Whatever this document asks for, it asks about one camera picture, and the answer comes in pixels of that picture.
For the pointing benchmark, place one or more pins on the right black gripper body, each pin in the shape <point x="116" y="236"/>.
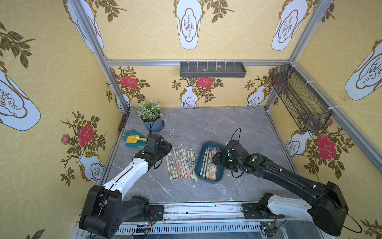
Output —
<point x="221" y="158"/>

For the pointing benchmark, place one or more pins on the red striped chopsticks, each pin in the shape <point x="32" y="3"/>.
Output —
<point x="177" y="163"/>

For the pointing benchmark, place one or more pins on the green panda chopsticks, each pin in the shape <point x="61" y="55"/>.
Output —
<point x="184" y="174"/>

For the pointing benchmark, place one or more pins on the teal plastic storage box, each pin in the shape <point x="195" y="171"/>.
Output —
<point x="205" y="169"/>

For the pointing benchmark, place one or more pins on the green label chopsticks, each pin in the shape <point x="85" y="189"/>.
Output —
<point x="188" y="160"/>

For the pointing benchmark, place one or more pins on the green tip chopsticks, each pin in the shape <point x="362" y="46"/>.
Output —
<point x="193" y="155"/>

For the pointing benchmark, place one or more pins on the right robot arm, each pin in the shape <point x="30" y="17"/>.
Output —
<point x="322" y="204"/>

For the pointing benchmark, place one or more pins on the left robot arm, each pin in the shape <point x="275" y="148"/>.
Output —
<point x="104" y="209"/>

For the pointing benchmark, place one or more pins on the bamboo print chopsticks in box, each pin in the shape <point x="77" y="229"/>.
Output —
<point x="173" y="166"/>

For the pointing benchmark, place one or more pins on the green garden glove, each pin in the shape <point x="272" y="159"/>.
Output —
<point x="133" y="132"/>

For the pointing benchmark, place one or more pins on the yellow hand trowel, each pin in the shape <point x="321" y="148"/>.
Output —
<point x="132" y="139"/>

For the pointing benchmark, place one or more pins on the potted green plant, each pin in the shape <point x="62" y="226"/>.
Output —
<point x="150" y="113"/>

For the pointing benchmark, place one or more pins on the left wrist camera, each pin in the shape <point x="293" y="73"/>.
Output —
<point x="152" y="143"/>

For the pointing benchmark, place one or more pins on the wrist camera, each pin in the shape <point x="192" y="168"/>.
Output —
<point x="152" y="143"/>
<point x="236" y="150"/>

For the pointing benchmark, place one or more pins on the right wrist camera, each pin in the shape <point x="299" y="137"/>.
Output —
<point x="236" y="150"/>

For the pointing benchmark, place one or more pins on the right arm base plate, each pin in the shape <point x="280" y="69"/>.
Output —
<point x="259" y="211"/>

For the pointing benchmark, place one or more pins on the aluminium front rail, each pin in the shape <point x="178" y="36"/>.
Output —
<point x="213" y="217"/>

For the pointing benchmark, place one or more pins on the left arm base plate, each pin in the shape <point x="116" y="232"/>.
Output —
<point x="150" y="213"/>

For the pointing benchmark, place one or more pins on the grey wall shelf tray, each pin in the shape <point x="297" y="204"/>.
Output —
<point x="212" y="69"/>

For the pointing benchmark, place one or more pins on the black wire mesh basket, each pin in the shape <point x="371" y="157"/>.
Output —
<point x="305" y="105"/>

